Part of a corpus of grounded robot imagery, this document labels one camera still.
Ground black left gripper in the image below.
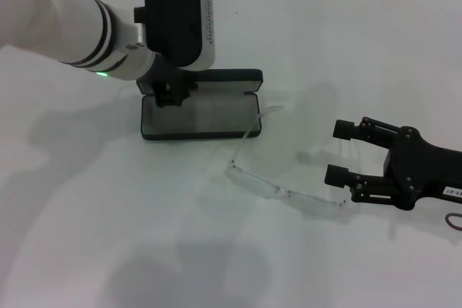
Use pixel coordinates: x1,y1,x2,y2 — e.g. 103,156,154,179
144,53,199,109

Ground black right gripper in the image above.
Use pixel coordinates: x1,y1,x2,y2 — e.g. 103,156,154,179
323,117,462,211

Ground black glasses case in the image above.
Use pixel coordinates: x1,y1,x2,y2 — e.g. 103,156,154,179
136,68,263,141

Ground clear white glasses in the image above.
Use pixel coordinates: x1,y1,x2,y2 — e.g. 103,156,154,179
225,105,349,216

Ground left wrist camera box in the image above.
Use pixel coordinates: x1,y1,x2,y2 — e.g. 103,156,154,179
133,0,217,71

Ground dark right gripper cable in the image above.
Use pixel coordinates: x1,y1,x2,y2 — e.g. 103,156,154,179
444,212,462,232

